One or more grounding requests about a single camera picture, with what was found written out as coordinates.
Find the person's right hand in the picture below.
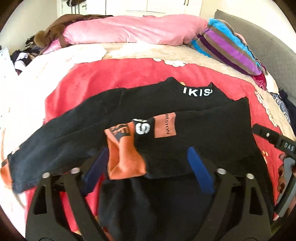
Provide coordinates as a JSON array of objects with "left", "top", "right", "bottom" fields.
[{"left": 277, "top": 153, "right": 295, "bottom": 193}]

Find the dark blue patterned garment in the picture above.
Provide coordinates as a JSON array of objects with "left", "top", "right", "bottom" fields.
[{"left": 271, "top": 89, "right": 296, "bottom": 133}]

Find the magenta patterned cloth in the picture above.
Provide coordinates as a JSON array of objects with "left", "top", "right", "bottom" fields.
[{"left": 252, "top": 73, "right": 267, "bottom": 90}]

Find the black long sleeve shirt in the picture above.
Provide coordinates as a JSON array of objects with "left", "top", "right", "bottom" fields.
[{"left": 0, "top": 76, "right": 275, "bottom": 241}]

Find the pink duvet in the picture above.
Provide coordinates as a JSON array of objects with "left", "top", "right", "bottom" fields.
[{"left": 43, "top": 14, "right": 209, "bottom": 55}]

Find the white drawer cabinet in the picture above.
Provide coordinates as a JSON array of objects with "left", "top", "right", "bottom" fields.
[{"left": 0, "top": 47, "right": 18, "bottom": 81}]

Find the brown fur-trimmed coat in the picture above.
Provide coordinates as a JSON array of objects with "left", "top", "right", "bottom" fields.
[{"left": 34, "top": 14, "right": 112, "bottom": 49}]

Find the striped plush pillow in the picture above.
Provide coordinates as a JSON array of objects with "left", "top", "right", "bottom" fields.
[{"left": 189, "top": 19, "right": 268, "bottom": 76}]

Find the grey quilted headboard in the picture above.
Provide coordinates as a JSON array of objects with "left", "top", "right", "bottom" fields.
[{"left": 214, "top": 10, "right": 295, "bottom": 103}]

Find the beige bed sheet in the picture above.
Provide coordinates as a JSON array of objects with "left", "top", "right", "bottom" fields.
[{"left": 1, "top": 43, "right": 295, "bottom": 160}]

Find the white wardrobe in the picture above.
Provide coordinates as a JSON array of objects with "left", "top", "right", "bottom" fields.
[{"left": 57, "top": 0, "right": 203, "bottom": 16}]

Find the dark clothes pile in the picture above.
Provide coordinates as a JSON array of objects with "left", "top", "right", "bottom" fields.
[{"left": 10, "top": 36, "right": 42, "bottom": 75}]

